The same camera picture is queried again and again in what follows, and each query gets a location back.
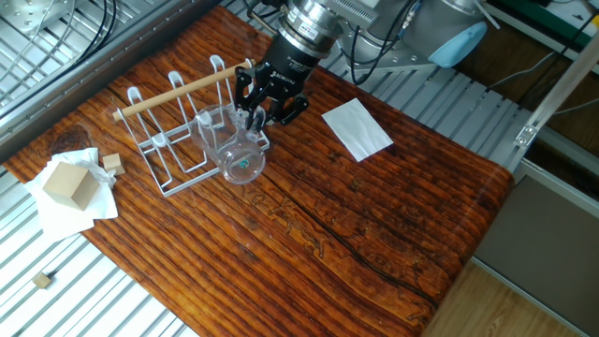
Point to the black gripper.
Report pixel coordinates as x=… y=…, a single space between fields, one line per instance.
x=281 y=77

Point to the small wooden cube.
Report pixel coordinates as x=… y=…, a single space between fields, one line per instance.
x=112 y=165
x=42 y=279

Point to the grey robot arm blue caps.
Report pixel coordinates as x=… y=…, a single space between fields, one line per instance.
x=402 y=28

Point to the large wooden block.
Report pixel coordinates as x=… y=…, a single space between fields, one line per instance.
x=70 y=184

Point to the flat white paper sheet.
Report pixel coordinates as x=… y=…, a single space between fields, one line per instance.
x=357 y=129

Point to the crumpled white paper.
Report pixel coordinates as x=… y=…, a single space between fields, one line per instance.
x=65 y=220

